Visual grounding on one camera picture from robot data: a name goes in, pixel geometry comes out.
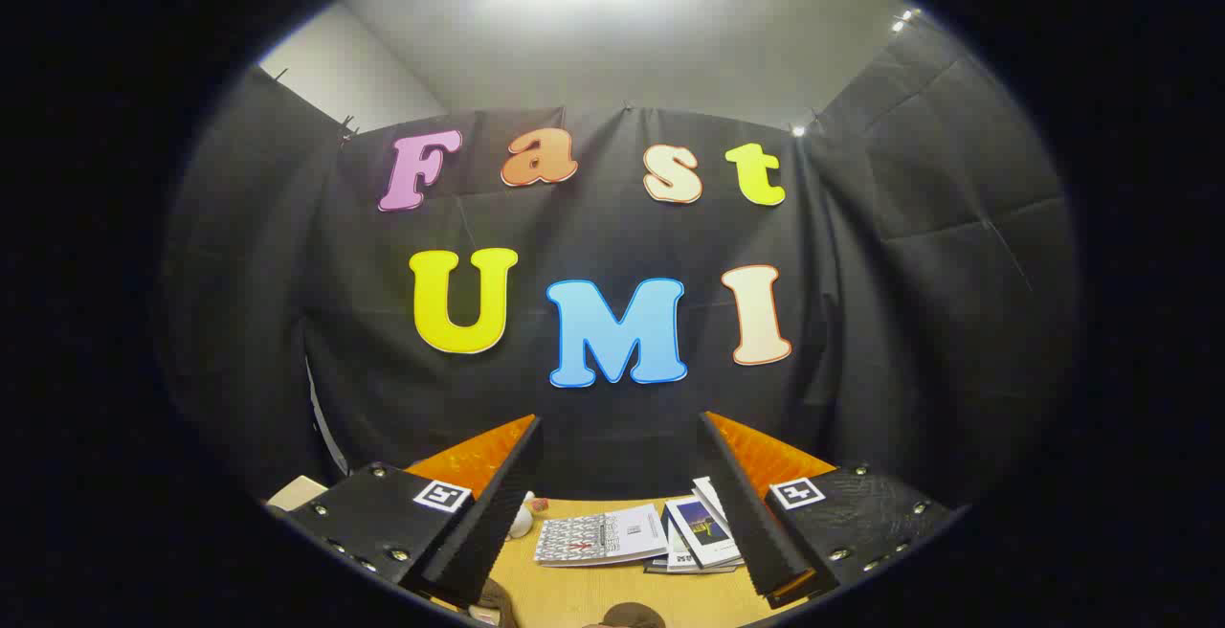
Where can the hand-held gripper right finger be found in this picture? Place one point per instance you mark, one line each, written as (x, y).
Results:
(758, 525)

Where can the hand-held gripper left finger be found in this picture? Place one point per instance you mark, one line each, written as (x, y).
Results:
(486, 525)

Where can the brown fuzzy shoe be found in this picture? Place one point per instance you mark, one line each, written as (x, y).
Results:
(493, 601)
(627, 616)

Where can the cream fabric storage box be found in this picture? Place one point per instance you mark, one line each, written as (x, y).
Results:
(299, 492)

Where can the white duck plush toy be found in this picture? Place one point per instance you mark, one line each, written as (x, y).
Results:
(521, 521)

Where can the white book blue photo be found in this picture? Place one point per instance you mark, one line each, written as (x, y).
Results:
(703, 527)

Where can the black book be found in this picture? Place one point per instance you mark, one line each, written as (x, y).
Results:
(670, 568)

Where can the grey patterned book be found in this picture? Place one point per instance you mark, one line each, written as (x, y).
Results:
(598, 537)

